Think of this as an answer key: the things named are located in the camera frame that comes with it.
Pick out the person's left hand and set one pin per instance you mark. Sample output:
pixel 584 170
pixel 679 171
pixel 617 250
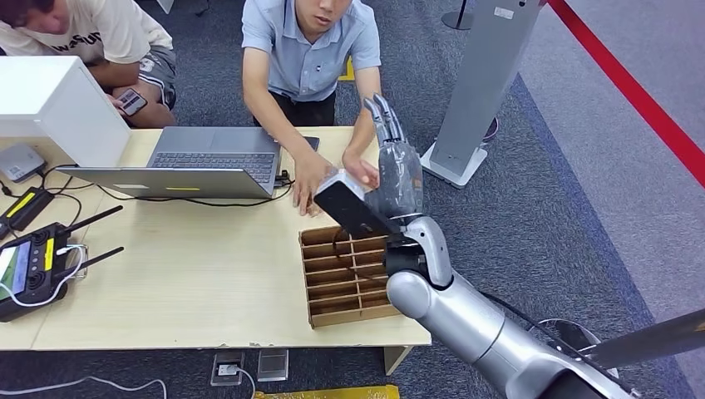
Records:
pixel 361 168

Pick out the grey laptop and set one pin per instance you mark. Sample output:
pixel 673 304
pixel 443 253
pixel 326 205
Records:
pixel 220 143

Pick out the person's left forearm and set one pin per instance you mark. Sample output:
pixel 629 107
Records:
pixel 363 135

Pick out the grey floor cover plate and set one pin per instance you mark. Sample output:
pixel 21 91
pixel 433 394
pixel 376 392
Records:
pixel 272 364

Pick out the floor power socket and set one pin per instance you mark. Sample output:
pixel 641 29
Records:
pixel 227 368

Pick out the person's right hand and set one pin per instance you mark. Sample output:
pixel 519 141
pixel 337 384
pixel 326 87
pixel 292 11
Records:
pixel 114 101
pixel 308 182

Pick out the chrome stanchion post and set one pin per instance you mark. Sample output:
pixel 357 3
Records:
pixel 661 338

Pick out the black portable drive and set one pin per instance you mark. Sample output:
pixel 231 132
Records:
pixel 313 143

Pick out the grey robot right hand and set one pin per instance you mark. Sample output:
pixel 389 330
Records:
pixel 399 176

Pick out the white box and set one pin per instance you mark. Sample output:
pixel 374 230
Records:
pixel 55 99

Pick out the black round base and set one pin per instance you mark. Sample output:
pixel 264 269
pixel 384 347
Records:
pixel 491 131

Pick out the grey kiosk pillar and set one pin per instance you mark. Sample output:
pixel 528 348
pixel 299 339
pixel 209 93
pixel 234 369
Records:
pixel 484 82

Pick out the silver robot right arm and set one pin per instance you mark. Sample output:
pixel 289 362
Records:
pixel 457 314

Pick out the wooden slotted card organizer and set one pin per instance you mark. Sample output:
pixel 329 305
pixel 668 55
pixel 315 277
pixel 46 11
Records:
pixel 336 297

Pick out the black remote controller with antennas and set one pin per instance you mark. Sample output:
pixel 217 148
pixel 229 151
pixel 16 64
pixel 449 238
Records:
pixel 33 264

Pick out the black adapter yellow label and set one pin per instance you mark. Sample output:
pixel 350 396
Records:
pixel 27 212

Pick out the person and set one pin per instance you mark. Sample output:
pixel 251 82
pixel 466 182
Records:
pixel 110 27
pixel 308 60

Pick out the wooden table leg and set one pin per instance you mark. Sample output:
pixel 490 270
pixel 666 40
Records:
pixel 395 361

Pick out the person's right forearm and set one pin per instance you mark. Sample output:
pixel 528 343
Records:
pixel 275 132

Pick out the yellow mat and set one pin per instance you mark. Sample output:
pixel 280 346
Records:
pixel 330 393

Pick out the dark smartphone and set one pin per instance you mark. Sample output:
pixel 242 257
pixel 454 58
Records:
pixel 133 102

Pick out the grey mini computer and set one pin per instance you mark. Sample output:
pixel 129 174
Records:
pixel 19 162

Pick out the dark stanchion base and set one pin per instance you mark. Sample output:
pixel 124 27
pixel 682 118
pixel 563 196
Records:
pixel 457 21

